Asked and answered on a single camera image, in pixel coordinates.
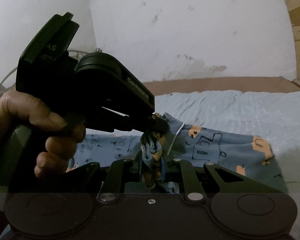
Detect blue orange patterned pants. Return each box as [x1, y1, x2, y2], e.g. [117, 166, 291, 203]
[68, 113, 288, 192]

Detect left hand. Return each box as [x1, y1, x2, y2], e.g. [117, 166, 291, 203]
[0, 90, 86, 177]

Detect light blue quilted bedspread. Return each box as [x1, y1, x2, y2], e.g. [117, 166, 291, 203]
[84, 89, 300, 240]

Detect metal headboard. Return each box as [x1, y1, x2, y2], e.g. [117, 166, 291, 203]
[0, 48, 103, 97]

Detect brown wooden bed frame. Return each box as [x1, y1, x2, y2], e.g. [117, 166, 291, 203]
[144, 77, 300, 95]

